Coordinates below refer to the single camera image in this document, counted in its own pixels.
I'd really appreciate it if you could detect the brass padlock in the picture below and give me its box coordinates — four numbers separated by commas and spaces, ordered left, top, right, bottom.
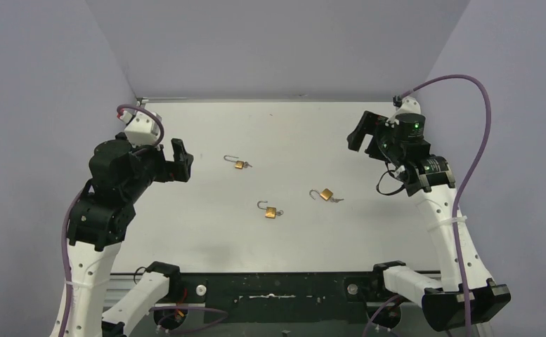
308, 188, 344, 203
256, 200, 284, 219
223, 155, 252, 170

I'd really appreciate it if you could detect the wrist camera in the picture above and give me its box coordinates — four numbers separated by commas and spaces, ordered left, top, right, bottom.
117, 110, 162, 147
389, 95, 422, 122

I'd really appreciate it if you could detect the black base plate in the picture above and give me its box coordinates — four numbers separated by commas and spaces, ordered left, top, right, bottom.
135, 272, 441, 326

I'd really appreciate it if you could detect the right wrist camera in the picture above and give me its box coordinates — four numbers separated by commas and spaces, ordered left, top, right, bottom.
389, 95, 422, 122

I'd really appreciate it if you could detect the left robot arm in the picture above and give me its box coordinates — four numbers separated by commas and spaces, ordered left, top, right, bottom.
52, 134, 193, 336

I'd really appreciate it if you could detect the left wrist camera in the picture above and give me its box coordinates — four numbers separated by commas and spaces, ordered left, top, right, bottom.
117, 110, 162, 147

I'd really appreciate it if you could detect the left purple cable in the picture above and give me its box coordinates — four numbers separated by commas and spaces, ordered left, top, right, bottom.
57, 104, 166, 337

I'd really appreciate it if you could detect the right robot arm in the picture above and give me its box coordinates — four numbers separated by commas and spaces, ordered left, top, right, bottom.
346, 111, 511, 331

